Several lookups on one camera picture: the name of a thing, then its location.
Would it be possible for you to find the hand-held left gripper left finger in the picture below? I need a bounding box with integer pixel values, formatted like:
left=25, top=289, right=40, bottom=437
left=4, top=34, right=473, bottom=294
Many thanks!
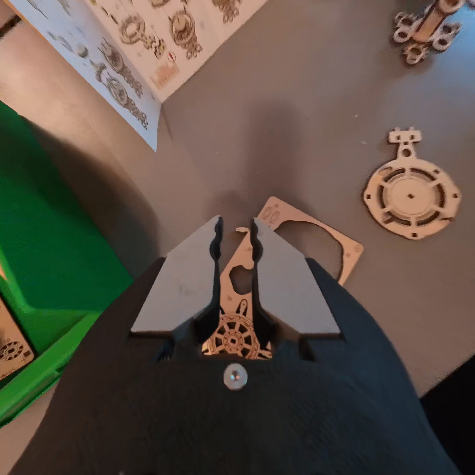
left=131, top=216, right=224, bottom=344

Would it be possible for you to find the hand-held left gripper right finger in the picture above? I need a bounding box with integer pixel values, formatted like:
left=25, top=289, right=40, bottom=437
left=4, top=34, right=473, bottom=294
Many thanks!
left=251, top=218, right=341, bottom=344

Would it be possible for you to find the plywood sheet with cut-outs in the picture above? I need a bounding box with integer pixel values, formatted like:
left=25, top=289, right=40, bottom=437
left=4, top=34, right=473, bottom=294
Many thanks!
left=202, top=196, right=364, bottom=360

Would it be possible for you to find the round wooden disc part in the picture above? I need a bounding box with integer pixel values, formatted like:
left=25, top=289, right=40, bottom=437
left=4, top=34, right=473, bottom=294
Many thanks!
left=362, top=127, right=462, bottom=240

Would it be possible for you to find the plywood parts sheet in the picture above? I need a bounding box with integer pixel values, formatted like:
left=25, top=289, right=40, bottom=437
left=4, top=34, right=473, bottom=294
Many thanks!
left=0, top=297, right=36, bottom=381

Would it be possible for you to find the wooden model assembly with rings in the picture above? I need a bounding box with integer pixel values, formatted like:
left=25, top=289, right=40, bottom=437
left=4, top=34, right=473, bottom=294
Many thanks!
left=393, top=0, right=462, bottom=65

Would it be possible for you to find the green plastic bin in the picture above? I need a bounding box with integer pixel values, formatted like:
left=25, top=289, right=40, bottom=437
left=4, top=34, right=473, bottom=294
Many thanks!
left=0, top=100, right=134, bottom=427

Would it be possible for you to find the folded diagram instruction booklet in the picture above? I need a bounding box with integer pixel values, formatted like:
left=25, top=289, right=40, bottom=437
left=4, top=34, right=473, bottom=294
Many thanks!
left=7, top=0, right=268, bottom=153

